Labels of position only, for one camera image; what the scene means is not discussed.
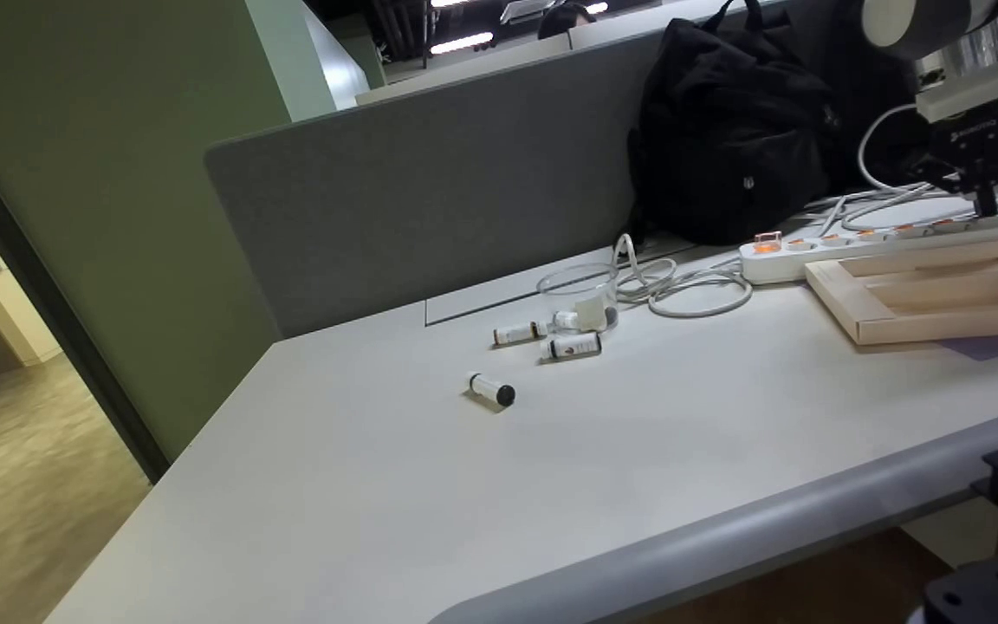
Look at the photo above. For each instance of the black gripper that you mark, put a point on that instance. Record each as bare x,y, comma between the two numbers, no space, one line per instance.
985,144

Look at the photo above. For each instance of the white power strip orange buttons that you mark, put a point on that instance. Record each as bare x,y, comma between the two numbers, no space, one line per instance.
778,260

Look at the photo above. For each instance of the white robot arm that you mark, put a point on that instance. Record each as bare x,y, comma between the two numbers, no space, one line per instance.
915,23

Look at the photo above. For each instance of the light wooden tray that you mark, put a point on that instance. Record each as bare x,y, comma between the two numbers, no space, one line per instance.
928,297

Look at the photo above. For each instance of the black backpack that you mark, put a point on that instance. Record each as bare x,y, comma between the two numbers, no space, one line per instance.
735,124

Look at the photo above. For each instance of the thin metal rod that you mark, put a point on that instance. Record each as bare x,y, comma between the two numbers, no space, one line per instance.
476,309

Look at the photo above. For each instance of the grey desk divider panel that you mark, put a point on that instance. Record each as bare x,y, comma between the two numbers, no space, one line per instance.
443,184

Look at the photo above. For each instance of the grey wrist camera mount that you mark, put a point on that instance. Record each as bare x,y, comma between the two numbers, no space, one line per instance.
985,83

